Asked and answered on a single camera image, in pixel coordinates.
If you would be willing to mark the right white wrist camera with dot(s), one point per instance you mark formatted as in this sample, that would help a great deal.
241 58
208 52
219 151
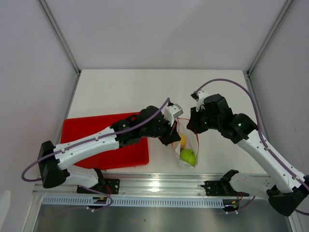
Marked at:
199 97

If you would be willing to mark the aluminium frame post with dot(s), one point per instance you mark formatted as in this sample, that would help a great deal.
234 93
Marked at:
58 34
271 34

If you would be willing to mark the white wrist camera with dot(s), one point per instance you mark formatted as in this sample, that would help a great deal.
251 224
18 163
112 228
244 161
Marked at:
171 112
199 97

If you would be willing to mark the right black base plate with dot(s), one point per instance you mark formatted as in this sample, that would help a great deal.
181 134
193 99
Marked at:
219 188

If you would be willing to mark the orange peach with leaf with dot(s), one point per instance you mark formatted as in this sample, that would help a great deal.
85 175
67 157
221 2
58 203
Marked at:
183 141

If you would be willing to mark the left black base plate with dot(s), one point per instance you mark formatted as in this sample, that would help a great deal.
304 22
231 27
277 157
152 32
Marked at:
111 186

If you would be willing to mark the left aluminium frame post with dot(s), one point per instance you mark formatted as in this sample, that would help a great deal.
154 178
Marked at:
58 34

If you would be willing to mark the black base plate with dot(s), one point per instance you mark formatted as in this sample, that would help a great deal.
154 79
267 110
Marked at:
219 188
111 186

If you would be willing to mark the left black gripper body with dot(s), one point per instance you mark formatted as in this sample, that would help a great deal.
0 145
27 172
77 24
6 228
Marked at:
161 127

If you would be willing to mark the aluminium front rail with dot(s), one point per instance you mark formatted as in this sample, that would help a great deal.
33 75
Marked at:
163 185

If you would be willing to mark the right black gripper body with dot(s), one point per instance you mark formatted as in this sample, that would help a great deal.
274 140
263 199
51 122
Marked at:
213 123

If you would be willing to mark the right aluminium frame post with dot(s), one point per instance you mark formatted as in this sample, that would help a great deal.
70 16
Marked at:
271 34

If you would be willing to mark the green apple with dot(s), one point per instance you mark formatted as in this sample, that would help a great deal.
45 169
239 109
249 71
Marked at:
188 156

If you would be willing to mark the white slotted cable duct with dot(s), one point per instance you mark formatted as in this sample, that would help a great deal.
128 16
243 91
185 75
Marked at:
134 202

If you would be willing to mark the clear zip bag orange zipper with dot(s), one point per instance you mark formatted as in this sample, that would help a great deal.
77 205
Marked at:
192 142

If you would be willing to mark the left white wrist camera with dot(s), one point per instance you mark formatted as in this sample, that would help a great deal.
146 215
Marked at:
171 112

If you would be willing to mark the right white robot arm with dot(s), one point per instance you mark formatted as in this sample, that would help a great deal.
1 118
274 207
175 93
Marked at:
285 188

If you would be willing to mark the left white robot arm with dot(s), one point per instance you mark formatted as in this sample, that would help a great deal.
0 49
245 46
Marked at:
57 162

